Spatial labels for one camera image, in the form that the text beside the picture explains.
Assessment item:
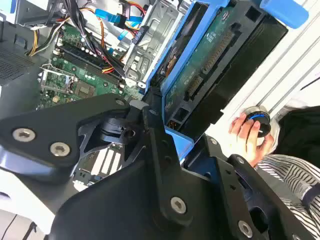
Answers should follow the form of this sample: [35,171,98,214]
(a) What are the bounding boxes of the person's bare hand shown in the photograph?
[228,112,276,168]

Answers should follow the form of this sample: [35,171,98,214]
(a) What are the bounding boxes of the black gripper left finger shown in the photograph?
[0,92,194,229]

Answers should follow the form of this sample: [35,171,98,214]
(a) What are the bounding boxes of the hard disk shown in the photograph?
[142,0,310,162]

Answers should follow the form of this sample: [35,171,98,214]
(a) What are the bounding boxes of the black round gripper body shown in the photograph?
[47,158,236,240]

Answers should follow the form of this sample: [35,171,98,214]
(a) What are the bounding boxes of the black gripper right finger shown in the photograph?
[204,135,317,240]

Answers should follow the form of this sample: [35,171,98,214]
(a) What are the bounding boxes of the round black tool blue ring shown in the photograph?
[243,106,273,139]

